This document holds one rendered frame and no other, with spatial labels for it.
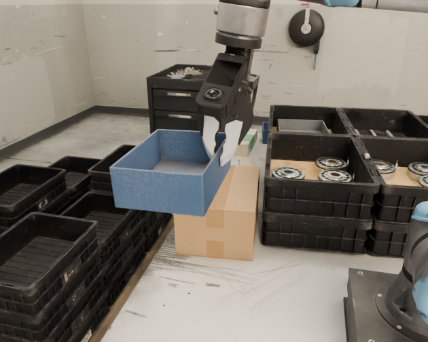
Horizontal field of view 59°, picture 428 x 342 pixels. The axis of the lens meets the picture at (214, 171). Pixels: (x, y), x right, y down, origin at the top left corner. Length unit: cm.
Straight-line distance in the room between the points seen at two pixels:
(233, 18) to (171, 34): 414
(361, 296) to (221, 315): 31
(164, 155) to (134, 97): 426
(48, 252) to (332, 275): 104
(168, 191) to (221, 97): 16
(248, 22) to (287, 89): 395
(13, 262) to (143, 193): 106
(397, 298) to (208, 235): 49
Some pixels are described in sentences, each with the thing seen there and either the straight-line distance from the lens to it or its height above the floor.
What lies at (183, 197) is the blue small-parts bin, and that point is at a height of 109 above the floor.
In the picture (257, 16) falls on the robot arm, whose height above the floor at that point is 134.
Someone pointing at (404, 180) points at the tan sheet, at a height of 83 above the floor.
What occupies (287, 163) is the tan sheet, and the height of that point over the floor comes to 83.
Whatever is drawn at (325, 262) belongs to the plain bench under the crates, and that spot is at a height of 70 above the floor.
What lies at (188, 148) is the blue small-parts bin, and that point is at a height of 109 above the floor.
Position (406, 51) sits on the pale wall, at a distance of 453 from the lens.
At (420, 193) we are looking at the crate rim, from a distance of 110.
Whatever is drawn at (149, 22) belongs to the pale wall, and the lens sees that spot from 480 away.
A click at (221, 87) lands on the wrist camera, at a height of 125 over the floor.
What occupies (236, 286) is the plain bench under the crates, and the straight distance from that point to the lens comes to 101.
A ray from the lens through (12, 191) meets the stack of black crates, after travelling 216.
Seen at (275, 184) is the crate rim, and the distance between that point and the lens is 103.
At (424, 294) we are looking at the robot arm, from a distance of 64.
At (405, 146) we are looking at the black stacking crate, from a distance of 147.
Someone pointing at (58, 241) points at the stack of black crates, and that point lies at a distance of 166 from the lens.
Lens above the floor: 137
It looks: 24 degrees down
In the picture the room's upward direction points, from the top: straight up
